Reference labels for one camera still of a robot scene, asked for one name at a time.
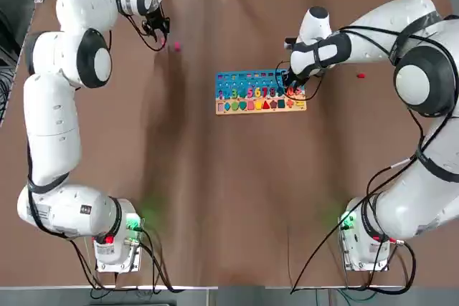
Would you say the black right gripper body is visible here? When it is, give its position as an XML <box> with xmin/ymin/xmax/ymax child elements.
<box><xmin>278</xmin><ymin>69</ymin><xmax>301</xmax><ymax>87</ymax></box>

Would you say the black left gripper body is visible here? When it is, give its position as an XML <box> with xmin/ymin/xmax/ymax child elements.
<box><xmin>145</xmin><ymin>7</ymin><xmax>169</xmax><ymax>27</ymax></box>

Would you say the colourful wooden toy board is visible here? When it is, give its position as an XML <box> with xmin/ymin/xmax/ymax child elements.
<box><xmin>215</xmin><ymin>69</ymin><xmax>308</xmax><ymax>116</ymax></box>

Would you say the black right base cable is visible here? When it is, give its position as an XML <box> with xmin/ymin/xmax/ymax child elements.
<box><xmin>289</xmin><ymin>223</ymin><xmax>417</xmax><ymax>295</ymax></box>

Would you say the black base cable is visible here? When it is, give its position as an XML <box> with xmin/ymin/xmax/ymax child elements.
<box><xmin>289</xmin><ymin>223</ymin><xmax>417</xmax><ymax>295</ymax></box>
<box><xmin>70</xmin><ymin>226</ymin><xmax>187</xmax><ymax>300</ymax></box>

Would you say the black left base cable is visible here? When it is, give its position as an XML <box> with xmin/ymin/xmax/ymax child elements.
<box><xmin>70</xmin><ymin>226</ymin><xmax>187</xmax><ymax>300</ymax></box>

